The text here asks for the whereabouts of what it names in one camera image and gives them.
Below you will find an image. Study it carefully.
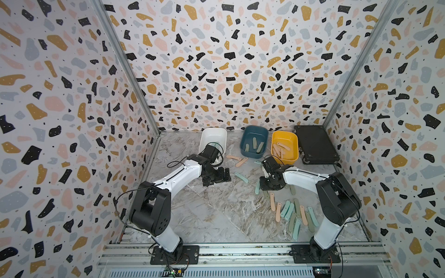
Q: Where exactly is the pink knife beside olive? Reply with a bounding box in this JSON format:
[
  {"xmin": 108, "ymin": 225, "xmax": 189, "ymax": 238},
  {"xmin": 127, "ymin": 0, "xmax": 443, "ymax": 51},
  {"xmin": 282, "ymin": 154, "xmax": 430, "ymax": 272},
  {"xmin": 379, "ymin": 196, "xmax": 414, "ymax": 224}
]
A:
[{"xmin": 270, "ymin": 192, "xmax": 276, "ymax": 212}]

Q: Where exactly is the dark teal storage box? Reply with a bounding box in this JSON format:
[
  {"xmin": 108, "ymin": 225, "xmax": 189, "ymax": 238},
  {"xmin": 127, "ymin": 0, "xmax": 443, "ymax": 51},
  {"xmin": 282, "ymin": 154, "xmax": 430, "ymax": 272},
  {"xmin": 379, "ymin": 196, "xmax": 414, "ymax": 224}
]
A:
[{"xmin": 240, "ymin": 125, "xmax": 268, "ymax": 159}]

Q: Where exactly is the pink knife top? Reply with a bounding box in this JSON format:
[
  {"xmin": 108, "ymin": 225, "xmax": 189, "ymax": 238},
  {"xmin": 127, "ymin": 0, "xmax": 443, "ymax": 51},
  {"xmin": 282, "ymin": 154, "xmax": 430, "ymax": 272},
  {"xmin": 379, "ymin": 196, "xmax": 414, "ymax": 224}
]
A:
[{"xmin": 226, "ymin": 155, "xmax": 242, "ymax": 161}]

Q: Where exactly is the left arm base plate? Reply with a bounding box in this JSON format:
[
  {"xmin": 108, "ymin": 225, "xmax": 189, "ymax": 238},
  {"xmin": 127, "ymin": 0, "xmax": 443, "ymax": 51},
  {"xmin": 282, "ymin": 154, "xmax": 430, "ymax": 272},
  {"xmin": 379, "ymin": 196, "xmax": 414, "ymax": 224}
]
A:
[{"xmin": 150, "ymin": 245, "xmax": 200, "ymax": 266}]

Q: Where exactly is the black case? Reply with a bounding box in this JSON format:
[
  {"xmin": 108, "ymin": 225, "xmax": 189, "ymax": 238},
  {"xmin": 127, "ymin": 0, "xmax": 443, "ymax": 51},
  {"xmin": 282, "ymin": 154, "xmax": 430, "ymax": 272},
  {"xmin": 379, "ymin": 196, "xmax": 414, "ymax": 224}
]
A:
[{"xmin": 293, "ymin": 125, "xmax": 340, "ymax": 164}]

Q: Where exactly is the aluminium front rail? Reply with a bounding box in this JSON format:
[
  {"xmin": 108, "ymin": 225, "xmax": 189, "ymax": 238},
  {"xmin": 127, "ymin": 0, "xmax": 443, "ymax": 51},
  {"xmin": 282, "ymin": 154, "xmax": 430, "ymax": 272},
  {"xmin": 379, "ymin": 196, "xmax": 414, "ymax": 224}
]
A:
[{"xmin": 94, "ymin": 242, "xmax": 397, "ymax": 278}]

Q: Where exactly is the olive knife lowest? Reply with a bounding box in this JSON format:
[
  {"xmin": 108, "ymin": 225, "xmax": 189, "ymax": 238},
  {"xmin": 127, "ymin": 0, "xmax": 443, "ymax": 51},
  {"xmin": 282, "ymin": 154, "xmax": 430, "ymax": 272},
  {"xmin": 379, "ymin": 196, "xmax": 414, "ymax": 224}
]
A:
[{"xmin": 288, "ymin": 212, "xmax": 297, "ymax": 234}]

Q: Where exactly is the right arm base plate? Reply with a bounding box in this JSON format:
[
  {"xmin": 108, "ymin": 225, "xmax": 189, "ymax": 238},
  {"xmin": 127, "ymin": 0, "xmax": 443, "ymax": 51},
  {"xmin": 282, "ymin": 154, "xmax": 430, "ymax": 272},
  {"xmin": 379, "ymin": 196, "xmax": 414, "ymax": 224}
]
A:
[{"xmin": 289, "ymin": 244, "xmax": 341, "ymax": 264}]

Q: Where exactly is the pink knife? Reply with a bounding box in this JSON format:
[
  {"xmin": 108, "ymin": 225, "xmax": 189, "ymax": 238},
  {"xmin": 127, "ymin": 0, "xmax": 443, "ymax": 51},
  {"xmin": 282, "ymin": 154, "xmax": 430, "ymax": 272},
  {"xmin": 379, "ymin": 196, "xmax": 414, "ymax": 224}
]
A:
[
  {"xmin": 300, "ymin": 205, "xmax": 308, "ymax": 226},
  {"xmin": 277, "ymin": 142, "xmax": 291, "ymax": 151},
  {"xmin": 226, "ymin": 155, "xmax": 242, "ymax": 161},
  {"xmin": 272, "ymin": 145, "xmax": 280, "ymax": 158},
  {"xmin": 270, "ymin": 192, "xmax": 276, "ymax": 212},
  {"xmin": 275, "ymin": 202, "xmax": 282, "ymax": 222},
  {"xmin": 278, "ymin": 146, "xmax": 285, "ymax": 159},
  {"xmin": 235, "ymin": 158, "xmax": 249, "ymax": 167}
]

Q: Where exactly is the mint knife lowest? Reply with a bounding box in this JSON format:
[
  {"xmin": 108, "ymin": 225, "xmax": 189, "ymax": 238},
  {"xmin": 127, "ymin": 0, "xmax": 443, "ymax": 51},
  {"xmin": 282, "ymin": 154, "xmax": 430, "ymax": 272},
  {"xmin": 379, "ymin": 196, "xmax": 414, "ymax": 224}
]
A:
[{"xmin": 292, "ymin": 219, "xmax": 301, "ymax": 241}]

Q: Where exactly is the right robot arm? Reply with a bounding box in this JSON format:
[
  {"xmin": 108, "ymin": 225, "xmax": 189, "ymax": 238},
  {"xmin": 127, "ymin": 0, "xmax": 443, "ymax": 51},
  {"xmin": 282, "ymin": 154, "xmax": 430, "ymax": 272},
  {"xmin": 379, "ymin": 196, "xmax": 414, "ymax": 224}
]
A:
[{"xmin": 259, "ymin": 156, "xmax": 362, "ymax": 261}]

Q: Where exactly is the white storage box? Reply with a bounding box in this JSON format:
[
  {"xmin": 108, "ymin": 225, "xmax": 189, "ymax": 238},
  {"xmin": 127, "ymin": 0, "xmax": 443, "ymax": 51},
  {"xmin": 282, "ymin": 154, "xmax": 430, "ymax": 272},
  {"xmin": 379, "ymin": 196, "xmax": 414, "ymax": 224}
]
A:
[{"xmin": 198, "ymin": 127, "xmax": 227, "ymax": 165}]

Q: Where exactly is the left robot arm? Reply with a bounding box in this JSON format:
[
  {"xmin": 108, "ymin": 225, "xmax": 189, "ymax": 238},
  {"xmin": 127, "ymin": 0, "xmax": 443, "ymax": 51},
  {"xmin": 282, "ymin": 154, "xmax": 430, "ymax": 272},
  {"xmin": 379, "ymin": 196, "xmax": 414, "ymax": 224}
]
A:
[{"xmin": 127, "ymin": 142, "xmax": 231, "ymax": 261}]

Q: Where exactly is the olive knife bottom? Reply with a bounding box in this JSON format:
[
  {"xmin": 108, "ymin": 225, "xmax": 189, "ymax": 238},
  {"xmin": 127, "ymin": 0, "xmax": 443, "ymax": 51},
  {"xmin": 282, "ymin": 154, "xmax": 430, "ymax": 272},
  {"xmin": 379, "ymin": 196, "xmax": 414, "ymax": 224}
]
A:
[{"xmin": 293, "ymin": 198, "xmax": 301, "ymax": 218}]

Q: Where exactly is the yellow storage box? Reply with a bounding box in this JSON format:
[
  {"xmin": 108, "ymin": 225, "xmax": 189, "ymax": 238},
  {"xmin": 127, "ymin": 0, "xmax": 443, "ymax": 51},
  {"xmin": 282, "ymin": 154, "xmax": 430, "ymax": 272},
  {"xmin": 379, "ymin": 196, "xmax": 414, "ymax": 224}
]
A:
[{"xmin": 271, "ymin": 130, "xmax": 299, "ymax": 165}]

